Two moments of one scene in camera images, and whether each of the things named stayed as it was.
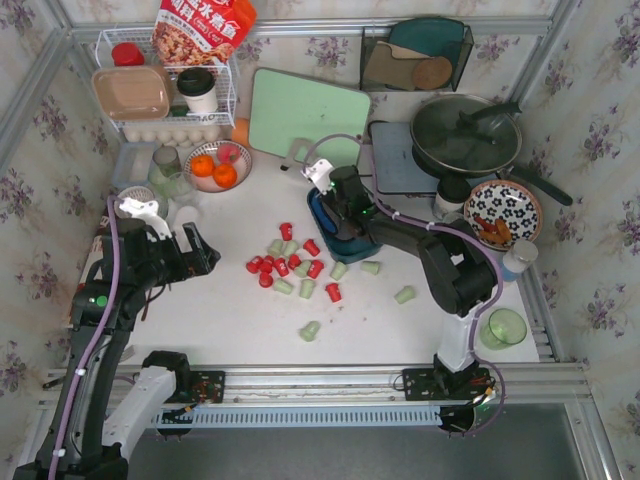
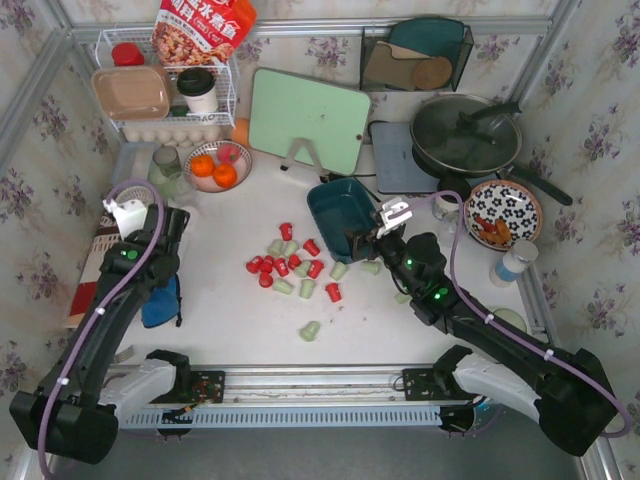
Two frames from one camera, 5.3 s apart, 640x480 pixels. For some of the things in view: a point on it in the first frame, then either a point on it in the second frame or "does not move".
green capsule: (371, 267) does not move
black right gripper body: (337, 201) → (364, 241)
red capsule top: (286, 230) does not move
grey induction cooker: (397, 169) does not move
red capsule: (311, 247) does not move
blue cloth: (325, 222) → (162, 304)
